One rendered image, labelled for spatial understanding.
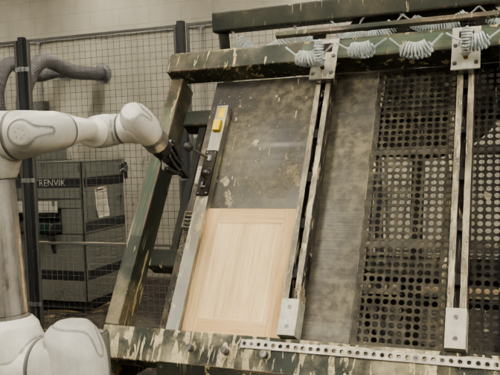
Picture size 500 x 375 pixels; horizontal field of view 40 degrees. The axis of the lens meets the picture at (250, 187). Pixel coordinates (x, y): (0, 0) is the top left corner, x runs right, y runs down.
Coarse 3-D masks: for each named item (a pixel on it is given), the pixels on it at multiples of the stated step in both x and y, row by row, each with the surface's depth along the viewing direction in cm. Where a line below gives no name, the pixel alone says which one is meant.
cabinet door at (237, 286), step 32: (224, 224) 256; (256, 224) 251; (288, 224) 246; (224, 256) 249; (256, 256) 245; (288, 256) 240; (192, 288) 247; (224, 288) 243; (256, 288) 239; (192, 320) 241; (224, 320) 237; (256, 320) 233
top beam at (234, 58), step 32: (416, 32) 258; (448, 32) 253; (192, 64) 290; (224, 64) 284; (256, 64) 278; (288, 64) 274; (352, 64) 267; (384, 64) 263; (416, 64) 260; (448, 64) 257
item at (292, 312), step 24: (336, 48) 266; (312, 72) 263; (312, 120) 258; (312, 144) 254; (312, 168) 252; (312, 192) 243; (312, 216) 240; (312, 240) 240; (288, 264) 233; (288, 288) 228; (288, 312) 224; (288, 336) 222
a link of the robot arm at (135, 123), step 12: (132, 108) 223; (144, 108) 225; (120, 120) 225; (132, 120) 221; (144, 120) 223; (156, 120) 230; (120, 132) 228; (132, 132) 225; (144, 132) 226; (156, 132) 230; (144, 144) 233
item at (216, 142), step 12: (228, 108) 280; (228, 120) 280; (216, 132) 275; (216, 144) 272; (216, 168) 269; (216, 180) 268; (204, 204) 260; (192, 216) 260; (204, 216) 258; (192, 228) 257; (192, 240) 254; (192, 252) 252; (192, 264) 249; (180, 276) 249; (192, 276) 249; (180, 288) 246; (180, 300) 244; (180, 312) 241; (168, 324) 241; (180, 324) 240
